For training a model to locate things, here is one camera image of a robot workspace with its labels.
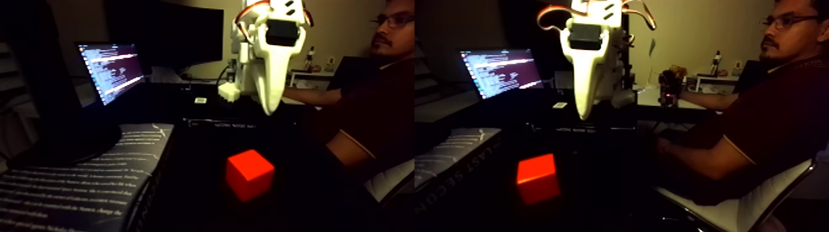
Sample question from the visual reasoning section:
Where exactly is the black box white lettering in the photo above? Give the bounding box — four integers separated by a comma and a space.
183, 117, 260, 132

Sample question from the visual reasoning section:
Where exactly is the grey book white text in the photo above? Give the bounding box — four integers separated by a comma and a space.
0, 123, 176, 232

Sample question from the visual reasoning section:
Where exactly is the white office chair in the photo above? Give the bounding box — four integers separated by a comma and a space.
654, 159, 819, 232

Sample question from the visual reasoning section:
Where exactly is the white shelf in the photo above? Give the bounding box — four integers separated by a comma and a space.
687, 73, 741, 96

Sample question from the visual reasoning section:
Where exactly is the open laptop lit screen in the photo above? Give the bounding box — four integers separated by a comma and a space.
75, 42, 153, 108

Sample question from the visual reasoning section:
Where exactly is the person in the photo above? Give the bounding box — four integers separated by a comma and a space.
687, 0, 829, 207

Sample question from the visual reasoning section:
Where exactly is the small figurine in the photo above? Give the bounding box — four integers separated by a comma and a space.
710, 49, 724, 77

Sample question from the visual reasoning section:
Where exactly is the black flat monitor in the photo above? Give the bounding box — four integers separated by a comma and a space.
105, 0, 225, 73

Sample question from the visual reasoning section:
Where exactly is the red cube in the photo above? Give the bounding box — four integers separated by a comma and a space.
226, 149, 276, 203

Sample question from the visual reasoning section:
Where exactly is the dark leader arm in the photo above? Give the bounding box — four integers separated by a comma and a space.
658, 65, 687, 108

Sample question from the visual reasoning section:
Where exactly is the orange servo cable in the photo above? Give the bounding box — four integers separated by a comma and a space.
231, 0, 271, 43

